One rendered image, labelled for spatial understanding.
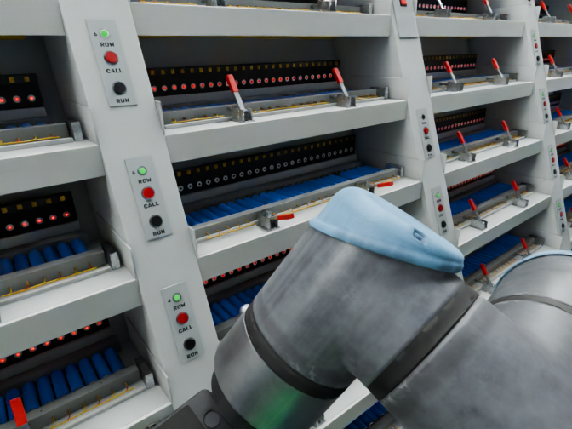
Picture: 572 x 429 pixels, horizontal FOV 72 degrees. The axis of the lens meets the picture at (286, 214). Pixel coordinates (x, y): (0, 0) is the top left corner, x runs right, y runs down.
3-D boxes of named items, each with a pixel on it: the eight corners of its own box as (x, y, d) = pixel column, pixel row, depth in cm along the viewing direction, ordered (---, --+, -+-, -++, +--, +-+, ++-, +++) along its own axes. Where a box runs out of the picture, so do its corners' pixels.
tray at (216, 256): (420, 197, 98) (424, 161, 95) (199, 283, 64) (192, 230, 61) (360, 180, 113) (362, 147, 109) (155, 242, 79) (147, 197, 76)
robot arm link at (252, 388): (312, 421, 23) (214, 302, 27) (265, 472, 24) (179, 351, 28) (361, 375, 31) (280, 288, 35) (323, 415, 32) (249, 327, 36)
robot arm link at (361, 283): (475, 274, 19) (328, 157, 23) (322, 436, 22) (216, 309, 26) (482, 262, 27) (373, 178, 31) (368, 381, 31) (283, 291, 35)
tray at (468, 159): (540, 152, 137) (549, 111, 132) (442, 190, 103) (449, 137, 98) (483, 143, 152) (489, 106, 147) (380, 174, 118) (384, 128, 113)
